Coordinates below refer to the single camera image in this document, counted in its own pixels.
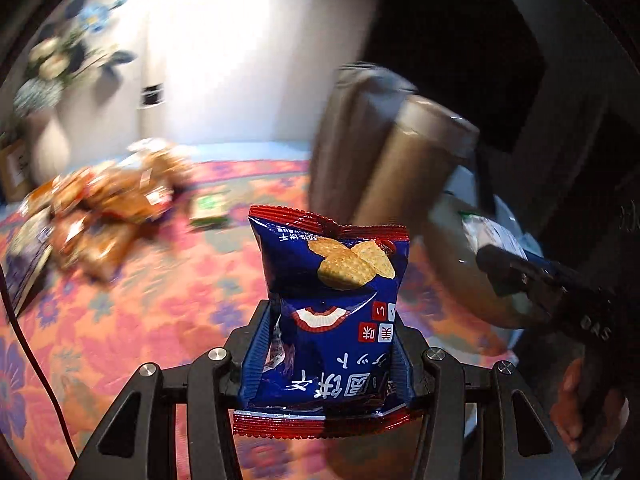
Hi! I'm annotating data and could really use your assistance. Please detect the blue biscuit snack bag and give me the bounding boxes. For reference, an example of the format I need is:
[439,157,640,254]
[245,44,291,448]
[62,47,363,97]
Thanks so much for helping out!
[233,205,416,439]

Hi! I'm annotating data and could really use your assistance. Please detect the green white rice cracker pack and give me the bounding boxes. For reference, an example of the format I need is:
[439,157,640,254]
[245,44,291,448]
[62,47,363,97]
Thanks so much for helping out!
[189,192,230,228]

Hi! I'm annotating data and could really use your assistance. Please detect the orange cracker pack with barcode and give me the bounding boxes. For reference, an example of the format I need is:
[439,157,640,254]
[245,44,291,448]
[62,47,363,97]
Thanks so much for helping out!
[50,209,139,283]

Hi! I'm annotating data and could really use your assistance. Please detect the person's right hand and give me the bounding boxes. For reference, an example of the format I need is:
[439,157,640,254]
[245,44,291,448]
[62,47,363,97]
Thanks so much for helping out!
[550,358,629,460]

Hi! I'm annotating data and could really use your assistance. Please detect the brown ribbed glass plate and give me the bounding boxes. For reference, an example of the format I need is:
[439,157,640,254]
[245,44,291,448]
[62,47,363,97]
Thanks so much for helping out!
[421,194,546,328]

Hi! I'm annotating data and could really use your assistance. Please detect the floral tablecloth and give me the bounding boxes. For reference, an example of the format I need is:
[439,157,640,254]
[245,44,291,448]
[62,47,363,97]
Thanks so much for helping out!
[1,160,518,479]

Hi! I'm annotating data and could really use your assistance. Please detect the clear bag of pastries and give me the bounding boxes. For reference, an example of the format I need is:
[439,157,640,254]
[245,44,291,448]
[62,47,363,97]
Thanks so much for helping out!
[127,138,195,188]

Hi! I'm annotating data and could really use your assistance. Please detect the orange long snack bag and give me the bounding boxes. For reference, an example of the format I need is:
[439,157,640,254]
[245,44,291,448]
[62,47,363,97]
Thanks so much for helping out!
[18,165,114,218]

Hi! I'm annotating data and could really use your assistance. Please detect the dark blue snack bag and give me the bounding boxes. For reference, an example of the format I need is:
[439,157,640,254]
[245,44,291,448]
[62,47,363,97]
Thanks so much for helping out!
[6,208,52,315]

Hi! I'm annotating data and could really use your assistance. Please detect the white ribbed flower vase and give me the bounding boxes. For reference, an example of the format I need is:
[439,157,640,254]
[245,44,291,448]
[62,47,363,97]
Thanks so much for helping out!
[24,107,70,184]

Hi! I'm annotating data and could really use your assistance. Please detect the artificial flower bouquet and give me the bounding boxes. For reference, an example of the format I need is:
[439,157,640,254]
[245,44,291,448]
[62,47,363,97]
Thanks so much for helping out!
[12,0,139,118]

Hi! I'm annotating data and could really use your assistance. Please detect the black cable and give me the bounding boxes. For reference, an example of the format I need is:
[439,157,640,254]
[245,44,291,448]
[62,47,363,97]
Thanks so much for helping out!
[0,263,80,463]

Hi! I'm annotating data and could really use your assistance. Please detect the black wall socket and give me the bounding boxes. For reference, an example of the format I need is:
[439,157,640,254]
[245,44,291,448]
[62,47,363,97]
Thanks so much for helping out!
[140,82,165,108]

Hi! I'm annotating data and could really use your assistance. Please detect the small wooden photo frame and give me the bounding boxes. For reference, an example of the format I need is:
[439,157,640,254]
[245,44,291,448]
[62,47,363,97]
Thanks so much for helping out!
[0,139,32,203]

